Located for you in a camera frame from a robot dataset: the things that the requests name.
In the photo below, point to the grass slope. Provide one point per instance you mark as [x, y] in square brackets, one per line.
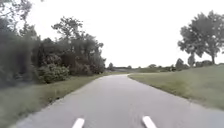
[190, 83]

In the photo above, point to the distant row of trees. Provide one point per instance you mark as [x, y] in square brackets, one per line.
[156, 68]

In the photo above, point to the grey asphalt path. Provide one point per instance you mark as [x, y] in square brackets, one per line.
[115, 100]

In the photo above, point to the wood of trees and bushes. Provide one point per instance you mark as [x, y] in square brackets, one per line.
[50, 56]

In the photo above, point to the grass verge beside wood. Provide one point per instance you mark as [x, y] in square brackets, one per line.
[30, 96]

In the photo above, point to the large lone tree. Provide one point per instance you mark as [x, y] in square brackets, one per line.
[203, 33]

